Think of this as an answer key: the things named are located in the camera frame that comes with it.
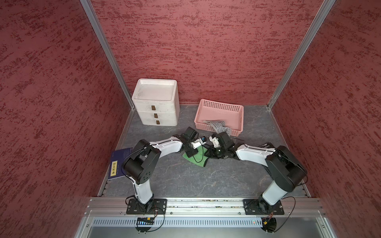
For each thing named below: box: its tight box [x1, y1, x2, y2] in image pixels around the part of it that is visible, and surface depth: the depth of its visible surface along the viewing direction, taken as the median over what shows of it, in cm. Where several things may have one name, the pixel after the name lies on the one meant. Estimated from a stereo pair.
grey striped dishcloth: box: [203, 119, 232, 136], surface depth 97 cm
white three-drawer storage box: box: [131, 78, 181, 126], surface depth 99 cm
